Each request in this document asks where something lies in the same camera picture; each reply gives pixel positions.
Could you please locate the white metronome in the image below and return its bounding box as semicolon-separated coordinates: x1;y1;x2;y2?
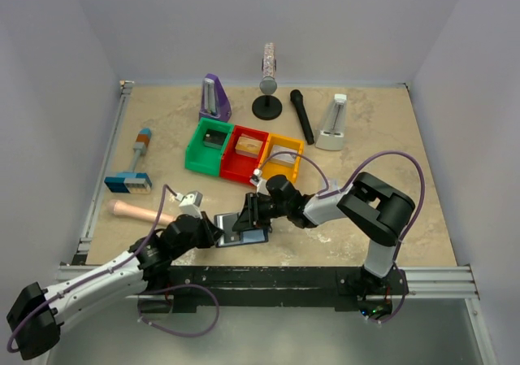
315;93;348;151

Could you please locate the white card stack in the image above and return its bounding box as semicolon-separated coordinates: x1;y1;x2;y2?
270;145;298;167

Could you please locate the navy blue card holder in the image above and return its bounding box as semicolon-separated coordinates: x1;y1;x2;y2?
214;213;269;248

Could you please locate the black round microphone stand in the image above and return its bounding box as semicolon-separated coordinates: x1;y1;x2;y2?
252;95;283;120

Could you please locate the white silver credit card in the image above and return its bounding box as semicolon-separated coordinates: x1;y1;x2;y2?
326;179;340;193

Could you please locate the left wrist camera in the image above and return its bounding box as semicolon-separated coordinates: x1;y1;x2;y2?
175;191;203;218

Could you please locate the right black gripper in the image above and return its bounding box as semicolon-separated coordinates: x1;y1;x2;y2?
232;192;291;232

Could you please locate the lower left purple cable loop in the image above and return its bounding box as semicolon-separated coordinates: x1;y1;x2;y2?
136;280;219;337

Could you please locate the black handheld microphone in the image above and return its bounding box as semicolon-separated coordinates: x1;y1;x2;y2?
289;89;314;146

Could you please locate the orange card stack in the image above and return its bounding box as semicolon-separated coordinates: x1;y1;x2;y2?
235;135;263;158

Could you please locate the glitter microphone on stand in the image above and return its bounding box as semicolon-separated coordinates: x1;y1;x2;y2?
259;42;277;95

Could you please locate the blue toy block hammer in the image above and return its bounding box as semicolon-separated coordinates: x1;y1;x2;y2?
104;128;153;194

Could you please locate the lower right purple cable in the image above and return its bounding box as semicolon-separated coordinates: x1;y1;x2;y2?
363;259;410;325

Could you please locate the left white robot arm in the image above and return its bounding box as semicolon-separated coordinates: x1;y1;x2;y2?
6;215;224;360

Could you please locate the green plastic bin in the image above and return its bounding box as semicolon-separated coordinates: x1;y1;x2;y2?
184;118;234;176

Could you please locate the red plastic bin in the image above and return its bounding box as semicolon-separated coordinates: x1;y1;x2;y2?
219;125;269;186

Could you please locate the black card stack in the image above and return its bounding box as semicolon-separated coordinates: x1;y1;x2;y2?
202;128;228;150

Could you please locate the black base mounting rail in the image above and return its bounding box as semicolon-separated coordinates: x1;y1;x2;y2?
137;266;409;313

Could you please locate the black credit card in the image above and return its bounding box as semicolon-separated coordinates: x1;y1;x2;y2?
219;213;241;247

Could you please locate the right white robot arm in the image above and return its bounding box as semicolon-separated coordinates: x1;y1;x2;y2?
232;172;415;293

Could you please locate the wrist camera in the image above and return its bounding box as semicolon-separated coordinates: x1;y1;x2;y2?
249;168;266;192
175;191;203;218

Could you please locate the purple metronome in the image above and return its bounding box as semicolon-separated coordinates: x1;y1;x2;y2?
198;73;232;122

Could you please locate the yellow plastic bin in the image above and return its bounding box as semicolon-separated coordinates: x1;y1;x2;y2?
260;133;304;183

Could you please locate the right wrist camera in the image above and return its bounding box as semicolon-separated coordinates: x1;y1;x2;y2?
249;168;266;192

